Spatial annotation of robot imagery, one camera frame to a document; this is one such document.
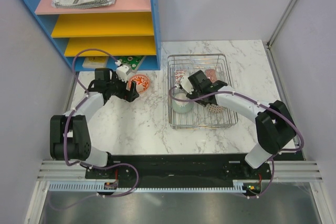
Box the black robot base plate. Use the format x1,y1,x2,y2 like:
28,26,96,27
85,154,271,187

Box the chrome wire dish rack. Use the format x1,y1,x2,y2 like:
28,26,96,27
167,54,238,130

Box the white slotted cable duct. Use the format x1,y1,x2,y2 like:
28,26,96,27
48,181,252,193

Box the black white floral bowl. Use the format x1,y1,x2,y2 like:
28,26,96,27
205,69,217,83

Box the blue pink yellow shelf unit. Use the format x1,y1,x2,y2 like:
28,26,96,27
23,0,161,71

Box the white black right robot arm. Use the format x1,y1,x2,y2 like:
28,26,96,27
180,70,297,179

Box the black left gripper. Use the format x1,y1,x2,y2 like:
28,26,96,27
107,71,139,103

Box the celadon green bowl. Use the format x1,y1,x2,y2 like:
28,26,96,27
172,92,194,113

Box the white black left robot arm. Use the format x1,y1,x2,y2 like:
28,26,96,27
50,65,139,178

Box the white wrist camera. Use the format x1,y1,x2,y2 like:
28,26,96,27
115,65,132,83
179,75,194,94

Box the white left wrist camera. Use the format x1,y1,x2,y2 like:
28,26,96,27
115,65,132,83

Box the pink bowl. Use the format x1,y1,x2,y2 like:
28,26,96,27
128,74,151,94

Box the green white book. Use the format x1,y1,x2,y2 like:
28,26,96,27
119,56,146,73

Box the red diamond pattern bowl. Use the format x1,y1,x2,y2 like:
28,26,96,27
174,69,189,84

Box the brown lattice pattern bowl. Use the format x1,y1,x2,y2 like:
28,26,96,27
206,104,226,113

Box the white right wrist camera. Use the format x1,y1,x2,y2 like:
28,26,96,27
179,75,194,94

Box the yellow white book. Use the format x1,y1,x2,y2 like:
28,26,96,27
82,56,109,69

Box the aluminium frame rail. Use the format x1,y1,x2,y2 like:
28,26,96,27
37,161,86,181

